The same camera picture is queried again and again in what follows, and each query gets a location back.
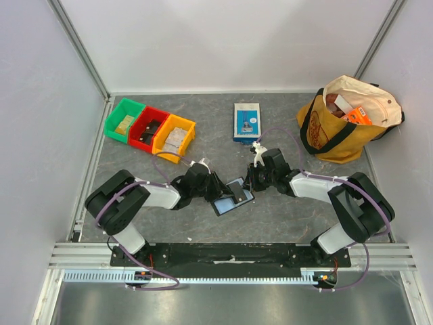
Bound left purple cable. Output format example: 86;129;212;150
94;151;193;292

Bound purple cable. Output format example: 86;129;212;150
256;127;393;294
94;151;193;292

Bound plastic bags in yellow bin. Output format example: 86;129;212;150
163;127;187;153

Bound black card holder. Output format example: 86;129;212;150
211;177;255;216

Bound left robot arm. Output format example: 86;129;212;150
85;162;234;266

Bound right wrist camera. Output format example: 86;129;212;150
250;142;268;167

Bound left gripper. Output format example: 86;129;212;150
191;171;234;203

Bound green plastic bin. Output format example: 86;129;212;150
104;98;145;144

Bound orange box in bag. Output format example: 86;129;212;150
342;106;373;125

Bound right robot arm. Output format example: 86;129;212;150
243;142;395;267

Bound black parts in red bin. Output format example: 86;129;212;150
139;120;161;146

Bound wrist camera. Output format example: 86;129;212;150
189;158;211;173
250;142;268;167

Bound tan blocks in green bin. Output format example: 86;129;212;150
114;115;135;135

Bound blue white box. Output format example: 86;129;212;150
233;103;261;144

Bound yellow canvas tote bag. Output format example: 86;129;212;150
296;75;405;164

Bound red plastic bin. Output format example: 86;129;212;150
128;106;170;154

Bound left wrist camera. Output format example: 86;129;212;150
189;158;211;173

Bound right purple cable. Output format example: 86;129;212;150
256;127;393;294

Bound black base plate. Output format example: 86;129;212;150
110;242;352;280

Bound yellow plastic bin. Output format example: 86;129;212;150
152;114;196;164

